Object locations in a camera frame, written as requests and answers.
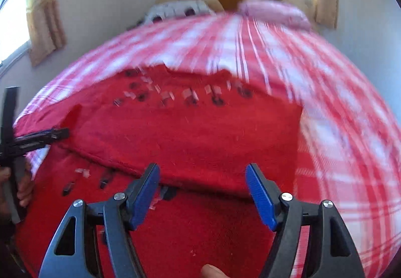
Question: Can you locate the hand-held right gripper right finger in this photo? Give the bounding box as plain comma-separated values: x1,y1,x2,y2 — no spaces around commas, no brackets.
245,163,366,278

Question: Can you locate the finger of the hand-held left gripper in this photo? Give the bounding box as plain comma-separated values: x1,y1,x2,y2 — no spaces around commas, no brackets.
16,128,70,151

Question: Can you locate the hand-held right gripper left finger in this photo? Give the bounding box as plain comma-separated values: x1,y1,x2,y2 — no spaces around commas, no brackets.
38,163,161,278

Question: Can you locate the red knitted sweater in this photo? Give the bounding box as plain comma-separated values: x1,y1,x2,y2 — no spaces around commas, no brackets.
14,63,305,278

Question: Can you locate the person's left hand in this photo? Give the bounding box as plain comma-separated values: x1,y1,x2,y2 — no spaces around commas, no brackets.
0,159,34,208

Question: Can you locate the person's right hand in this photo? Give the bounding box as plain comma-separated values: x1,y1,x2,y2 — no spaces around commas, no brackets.
200,264,229,278

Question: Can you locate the bright window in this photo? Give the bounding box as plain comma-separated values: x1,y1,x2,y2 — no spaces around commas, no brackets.
0,0,32,63

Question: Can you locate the red plaid bed sheet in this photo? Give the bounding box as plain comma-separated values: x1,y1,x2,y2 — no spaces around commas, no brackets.
14,12,401,278

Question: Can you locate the white black patterned pillow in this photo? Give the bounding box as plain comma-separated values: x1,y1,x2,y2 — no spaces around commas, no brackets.
127,0,214,32

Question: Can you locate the pink pillow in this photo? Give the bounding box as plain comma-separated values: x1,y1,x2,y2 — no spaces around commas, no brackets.
237,0,313,30

